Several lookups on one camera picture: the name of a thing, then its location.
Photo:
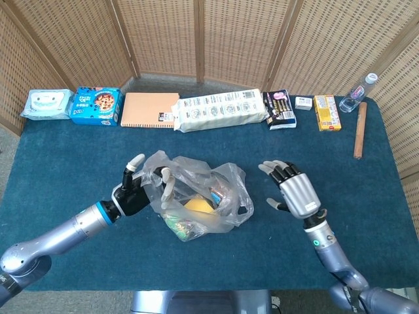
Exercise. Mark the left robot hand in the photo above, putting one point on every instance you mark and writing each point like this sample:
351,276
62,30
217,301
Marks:
131,199

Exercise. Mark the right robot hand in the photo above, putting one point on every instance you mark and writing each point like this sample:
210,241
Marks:
299,193

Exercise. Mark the clear plastic bag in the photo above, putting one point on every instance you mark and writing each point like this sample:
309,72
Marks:
193,173

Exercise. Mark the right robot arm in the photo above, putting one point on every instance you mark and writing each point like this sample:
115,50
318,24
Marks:
327,248

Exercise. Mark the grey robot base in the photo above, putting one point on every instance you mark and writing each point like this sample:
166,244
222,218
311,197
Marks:
196,302

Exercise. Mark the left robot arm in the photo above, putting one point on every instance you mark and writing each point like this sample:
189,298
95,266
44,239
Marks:
65,232

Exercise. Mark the green snack packet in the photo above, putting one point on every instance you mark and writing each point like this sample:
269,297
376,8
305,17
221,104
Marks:
181,232

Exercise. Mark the blue carpet table cover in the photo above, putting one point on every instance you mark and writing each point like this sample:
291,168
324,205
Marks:
82,153

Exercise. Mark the small blue packet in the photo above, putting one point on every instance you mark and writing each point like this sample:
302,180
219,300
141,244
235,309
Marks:
216,199

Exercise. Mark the yellow cardboard box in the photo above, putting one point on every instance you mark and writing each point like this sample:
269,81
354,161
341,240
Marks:
327,112

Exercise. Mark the dark purple pad package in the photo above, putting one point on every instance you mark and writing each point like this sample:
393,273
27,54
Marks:
280,109

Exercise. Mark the wooden rolling stick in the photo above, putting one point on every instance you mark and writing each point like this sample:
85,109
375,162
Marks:
360,131

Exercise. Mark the small white box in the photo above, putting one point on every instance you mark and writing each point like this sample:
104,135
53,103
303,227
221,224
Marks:
303,103

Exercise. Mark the orange spiral notebook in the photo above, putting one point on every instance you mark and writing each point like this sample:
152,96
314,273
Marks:
147,108

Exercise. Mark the blue cookie box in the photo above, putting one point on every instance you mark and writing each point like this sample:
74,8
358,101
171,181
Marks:
96,106

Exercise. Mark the clear water bottle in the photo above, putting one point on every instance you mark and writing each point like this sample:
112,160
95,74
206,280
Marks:
355,95

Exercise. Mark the long white printed package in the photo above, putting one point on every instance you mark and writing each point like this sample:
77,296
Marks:
222,109

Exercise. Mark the light blue wet wipes pack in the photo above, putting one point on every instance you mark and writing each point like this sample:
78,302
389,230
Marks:
46,104

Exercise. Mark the wicker folding screen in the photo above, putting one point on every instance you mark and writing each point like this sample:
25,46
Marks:
163,32

